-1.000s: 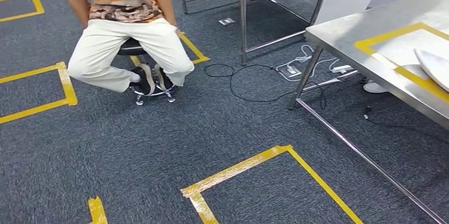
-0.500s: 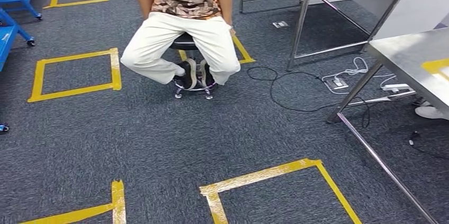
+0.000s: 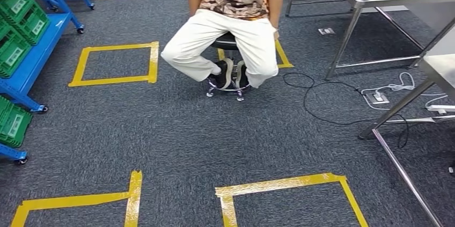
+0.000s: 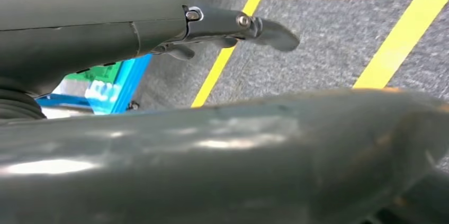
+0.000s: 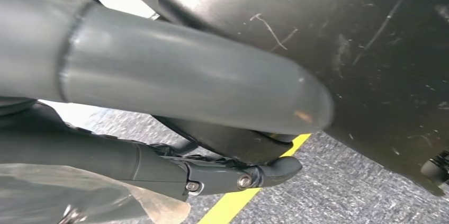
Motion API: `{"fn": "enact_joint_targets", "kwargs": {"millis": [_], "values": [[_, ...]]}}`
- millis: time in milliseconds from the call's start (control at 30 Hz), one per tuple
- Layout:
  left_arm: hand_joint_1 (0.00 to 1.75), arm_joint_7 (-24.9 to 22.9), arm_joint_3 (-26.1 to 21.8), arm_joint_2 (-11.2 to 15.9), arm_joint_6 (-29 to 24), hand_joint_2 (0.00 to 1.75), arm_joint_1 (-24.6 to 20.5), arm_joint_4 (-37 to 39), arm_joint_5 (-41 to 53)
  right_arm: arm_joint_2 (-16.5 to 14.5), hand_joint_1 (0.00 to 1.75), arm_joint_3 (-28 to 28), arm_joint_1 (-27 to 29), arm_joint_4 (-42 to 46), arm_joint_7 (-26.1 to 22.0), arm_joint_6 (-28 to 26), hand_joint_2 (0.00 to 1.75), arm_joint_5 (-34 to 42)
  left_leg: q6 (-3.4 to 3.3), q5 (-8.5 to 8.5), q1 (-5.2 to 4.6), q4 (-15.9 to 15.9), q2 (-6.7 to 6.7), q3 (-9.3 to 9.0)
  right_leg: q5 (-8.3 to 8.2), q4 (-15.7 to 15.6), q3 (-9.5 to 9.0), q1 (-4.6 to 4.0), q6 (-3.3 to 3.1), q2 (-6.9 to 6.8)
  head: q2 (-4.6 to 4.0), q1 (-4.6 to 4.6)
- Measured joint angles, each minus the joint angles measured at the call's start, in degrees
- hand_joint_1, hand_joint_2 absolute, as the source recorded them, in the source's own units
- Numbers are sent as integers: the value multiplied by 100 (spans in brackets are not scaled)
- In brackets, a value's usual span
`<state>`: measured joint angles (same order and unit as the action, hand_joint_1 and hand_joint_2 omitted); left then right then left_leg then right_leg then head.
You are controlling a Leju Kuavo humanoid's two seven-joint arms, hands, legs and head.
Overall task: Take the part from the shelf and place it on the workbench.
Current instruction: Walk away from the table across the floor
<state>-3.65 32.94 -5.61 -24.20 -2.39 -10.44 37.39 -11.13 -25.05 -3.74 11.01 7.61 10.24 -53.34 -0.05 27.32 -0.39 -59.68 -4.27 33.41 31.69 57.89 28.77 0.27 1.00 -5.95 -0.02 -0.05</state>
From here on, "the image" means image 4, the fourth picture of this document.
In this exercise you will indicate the blue metal shelf rack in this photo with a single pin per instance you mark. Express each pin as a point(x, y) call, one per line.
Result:
point(128, 82)

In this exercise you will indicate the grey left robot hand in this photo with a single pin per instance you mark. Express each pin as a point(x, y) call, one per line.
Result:
point(87, 22)

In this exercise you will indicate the yellow floor tape square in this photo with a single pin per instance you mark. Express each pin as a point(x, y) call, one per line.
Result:
point(400, 43)

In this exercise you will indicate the green plastic crate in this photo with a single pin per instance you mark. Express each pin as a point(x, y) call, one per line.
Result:
point(96, 74)

